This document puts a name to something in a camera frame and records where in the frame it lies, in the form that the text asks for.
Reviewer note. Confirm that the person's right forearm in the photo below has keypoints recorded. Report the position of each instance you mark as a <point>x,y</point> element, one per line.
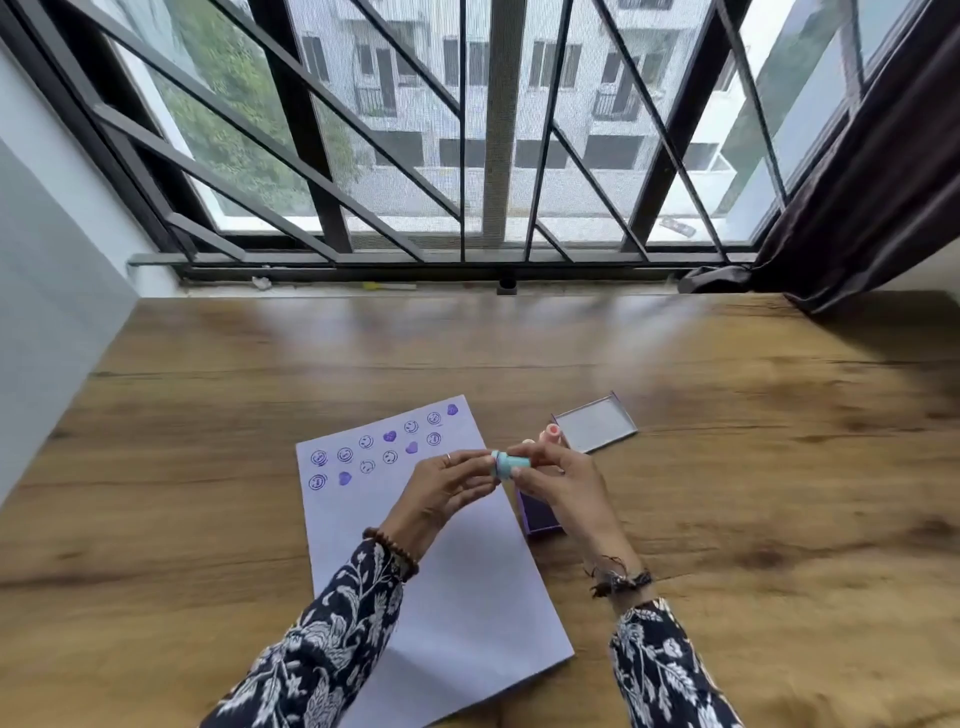
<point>664,667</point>

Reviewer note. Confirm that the person's left thumb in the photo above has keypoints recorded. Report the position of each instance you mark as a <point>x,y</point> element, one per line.
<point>480,487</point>

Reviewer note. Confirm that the person's left hand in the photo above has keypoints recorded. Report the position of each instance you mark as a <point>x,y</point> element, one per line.
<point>431,499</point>

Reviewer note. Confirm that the person's right hand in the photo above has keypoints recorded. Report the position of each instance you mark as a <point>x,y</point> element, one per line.
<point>574,495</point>

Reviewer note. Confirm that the white building outside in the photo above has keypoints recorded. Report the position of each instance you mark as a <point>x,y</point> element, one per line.
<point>517,82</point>

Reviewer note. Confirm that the person's right thumb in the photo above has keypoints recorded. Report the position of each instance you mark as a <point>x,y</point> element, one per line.
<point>538,474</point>

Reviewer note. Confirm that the light blue stamp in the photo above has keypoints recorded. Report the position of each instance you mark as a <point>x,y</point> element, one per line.
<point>514,465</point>

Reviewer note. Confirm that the black window latch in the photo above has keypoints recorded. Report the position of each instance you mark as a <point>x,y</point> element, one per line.
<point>507,285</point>

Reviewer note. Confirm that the pink stamp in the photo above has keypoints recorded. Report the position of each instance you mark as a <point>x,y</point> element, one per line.
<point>552,433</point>

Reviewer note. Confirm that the black window grille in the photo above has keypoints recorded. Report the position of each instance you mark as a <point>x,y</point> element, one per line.
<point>300,142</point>

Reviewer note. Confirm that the person's left forearm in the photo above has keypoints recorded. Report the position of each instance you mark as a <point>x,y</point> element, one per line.
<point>330,645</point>

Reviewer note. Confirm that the green tree outside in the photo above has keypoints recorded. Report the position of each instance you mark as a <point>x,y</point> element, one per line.
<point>232,97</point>

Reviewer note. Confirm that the dark brown curtain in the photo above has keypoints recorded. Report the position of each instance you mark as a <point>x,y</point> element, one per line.
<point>870,187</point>

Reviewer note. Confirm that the white paper with purple stamps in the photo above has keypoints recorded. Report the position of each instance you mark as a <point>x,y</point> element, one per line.
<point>450,600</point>

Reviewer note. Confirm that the grey window mullion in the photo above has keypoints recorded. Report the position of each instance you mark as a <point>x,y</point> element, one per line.
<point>502,120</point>

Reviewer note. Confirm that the purple ink pad box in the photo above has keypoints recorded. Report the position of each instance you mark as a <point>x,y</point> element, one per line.
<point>541,519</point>

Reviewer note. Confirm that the dark object on ledge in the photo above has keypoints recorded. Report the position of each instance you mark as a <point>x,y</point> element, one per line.
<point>678,226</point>

